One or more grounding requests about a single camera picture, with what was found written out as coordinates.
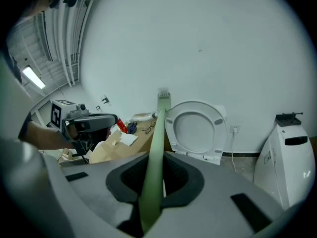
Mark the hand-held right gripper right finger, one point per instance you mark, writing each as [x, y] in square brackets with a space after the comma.
[223, 207]

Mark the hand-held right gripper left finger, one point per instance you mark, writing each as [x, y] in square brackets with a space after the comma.
[99, 195]

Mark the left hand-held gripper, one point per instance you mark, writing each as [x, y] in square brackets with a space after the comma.
[57, 113]

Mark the green toilet brush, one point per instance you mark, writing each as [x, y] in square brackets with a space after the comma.
[156, 157]

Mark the white ceramic toilet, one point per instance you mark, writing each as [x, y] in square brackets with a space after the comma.
[195, 130]

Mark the person's left forearm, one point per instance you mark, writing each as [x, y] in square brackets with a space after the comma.
[44, 137]

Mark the white toilet on right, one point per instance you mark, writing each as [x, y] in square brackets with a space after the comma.
[280, 170]

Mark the person's left hand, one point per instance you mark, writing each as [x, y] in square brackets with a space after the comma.
[73, 133]

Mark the crumpled tissue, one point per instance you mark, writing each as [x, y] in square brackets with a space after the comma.
[114, 143]

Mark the blue cloth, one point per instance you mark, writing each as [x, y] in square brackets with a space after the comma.
[132, 128]

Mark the white paper sheet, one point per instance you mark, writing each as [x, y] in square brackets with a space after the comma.
[128, 139]

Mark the large cardboard box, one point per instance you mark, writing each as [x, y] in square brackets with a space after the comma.
[116, 154]

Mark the black framed glasses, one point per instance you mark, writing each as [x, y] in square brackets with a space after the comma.
[148, 130]

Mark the ceiling light panel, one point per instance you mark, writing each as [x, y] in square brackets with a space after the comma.
[33, 77]

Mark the black tray clamp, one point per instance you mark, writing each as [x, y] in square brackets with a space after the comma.
[288, 119]

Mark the person's head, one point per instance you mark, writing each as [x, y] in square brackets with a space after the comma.
[37, 6]

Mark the black wall bracket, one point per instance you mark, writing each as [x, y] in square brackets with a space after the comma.
[105, 100]

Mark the white wall socket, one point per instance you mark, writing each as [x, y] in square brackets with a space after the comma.
[235, 129]

